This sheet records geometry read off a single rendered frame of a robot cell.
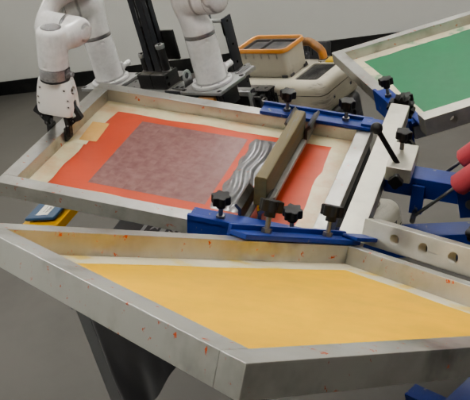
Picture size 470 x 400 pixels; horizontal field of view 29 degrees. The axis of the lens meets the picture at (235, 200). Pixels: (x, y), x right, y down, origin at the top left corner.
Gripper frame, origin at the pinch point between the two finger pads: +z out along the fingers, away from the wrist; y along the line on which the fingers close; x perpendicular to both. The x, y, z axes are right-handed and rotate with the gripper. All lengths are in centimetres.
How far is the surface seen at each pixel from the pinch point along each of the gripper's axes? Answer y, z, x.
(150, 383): -32, 60, 21
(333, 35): 5, 119, -379
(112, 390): -5, 99, -10
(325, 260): -81, -13, 50
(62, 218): 6.9, 34.2, -8.7
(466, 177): -103, -12, 8
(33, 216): 15.8, 34.8, -7.9
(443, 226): -100, 8, -1
